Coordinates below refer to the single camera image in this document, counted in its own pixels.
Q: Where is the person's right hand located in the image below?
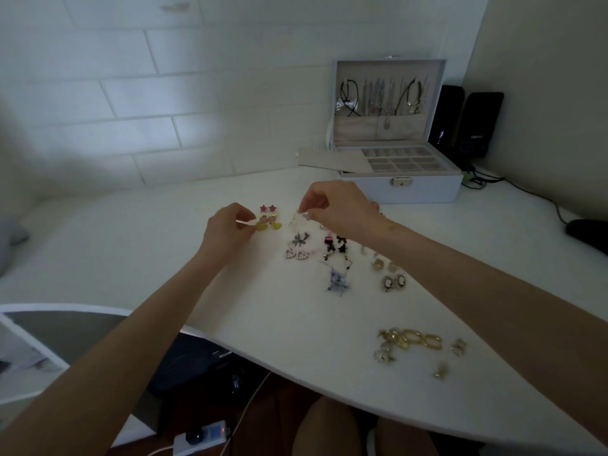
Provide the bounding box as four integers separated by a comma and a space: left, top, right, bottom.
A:
298, 180, 396, 239

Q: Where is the person's left hand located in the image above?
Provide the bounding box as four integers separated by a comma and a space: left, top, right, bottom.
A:
199, 202, 257, 258

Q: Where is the small clear plastic bag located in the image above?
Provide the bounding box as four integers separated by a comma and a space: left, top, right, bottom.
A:
288, 210, 326, 235

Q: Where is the person's right forearm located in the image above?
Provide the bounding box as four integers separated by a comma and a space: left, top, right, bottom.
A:
375, 220, 608, 452

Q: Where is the person's left forearm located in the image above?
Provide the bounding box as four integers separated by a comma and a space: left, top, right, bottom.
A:
0, 244, 229, 456

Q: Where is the beige divider board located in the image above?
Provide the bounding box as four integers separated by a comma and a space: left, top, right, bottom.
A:
297, 149, 377, 174

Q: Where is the blue star earring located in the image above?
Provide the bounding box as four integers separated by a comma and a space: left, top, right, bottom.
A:
325, 267, 353, 294

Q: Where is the white jewelry box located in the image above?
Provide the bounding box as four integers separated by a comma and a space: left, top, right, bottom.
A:
328, 58, 464, 205

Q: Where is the dark bag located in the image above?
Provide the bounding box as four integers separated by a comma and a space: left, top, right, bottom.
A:
148, 333, 250, 402

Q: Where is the black speaker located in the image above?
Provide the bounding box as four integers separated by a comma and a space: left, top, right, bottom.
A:
427, 85, 466, 149
455, 92, 504, 161

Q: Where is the white power strip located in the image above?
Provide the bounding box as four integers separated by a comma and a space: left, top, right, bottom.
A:
172, 421, 230, 456

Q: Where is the person's left leg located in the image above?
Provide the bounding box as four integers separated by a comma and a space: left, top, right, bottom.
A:
292, 396, 367, 456

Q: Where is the person's leg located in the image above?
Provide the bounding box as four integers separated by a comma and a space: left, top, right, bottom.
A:
377, 417, 440, 456
292, 396, 367, 456

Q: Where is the grey cushion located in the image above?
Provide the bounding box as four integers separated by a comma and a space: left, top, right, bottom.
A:
0, 215, 30, 277

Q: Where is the white shelf unit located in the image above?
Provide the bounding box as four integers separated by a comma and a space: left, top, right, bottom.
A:
0, 303, 160, 448

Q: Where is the person's right leg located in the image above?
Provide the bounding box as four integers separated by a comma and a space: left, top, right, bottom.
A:
377, 417, 440, 456

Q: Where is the black computer mouse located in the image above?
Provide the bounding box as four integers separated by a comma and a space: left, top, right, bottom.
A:
565, 218, 608, 256

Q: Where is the row of hanging necklaces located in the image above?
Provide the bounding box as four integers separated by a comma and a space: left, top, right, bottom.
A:
338, 76, 428, 129

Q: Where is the gold chain link earring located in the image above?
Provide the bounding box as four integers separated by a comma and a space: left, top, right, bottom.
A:
377, 328, 443, 353

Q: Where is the white cable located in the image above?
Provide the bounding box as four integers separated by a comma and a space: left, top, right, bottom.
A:
145, 370, 274, 456

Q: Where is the black cable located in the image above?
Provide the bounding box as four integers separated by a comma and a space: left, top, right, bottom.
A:
470, 168, 571, 226

